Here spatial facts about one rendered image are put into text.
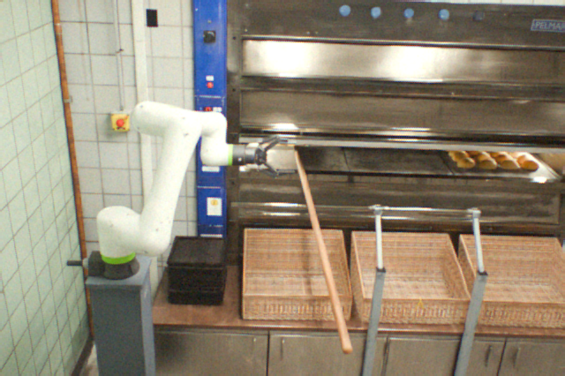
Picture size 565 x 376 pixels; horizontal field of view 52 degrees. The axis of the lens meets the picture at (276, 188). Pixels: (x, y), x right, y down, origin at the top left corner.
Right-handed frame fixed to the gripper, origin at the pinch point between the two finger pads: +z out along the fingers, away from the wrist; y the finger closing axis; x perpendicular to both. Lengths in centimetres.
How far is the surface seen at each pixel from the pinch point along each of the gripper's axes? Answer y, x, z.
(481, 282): 58, 4, 92
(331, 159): 31, -78, 26
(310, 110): -5, -55, 10
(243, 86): -16, -55, -25
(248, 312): 86, -5, -18
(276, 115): -2, -54, -7
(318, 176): 32, -55, 17
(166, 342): 103, -1, -59
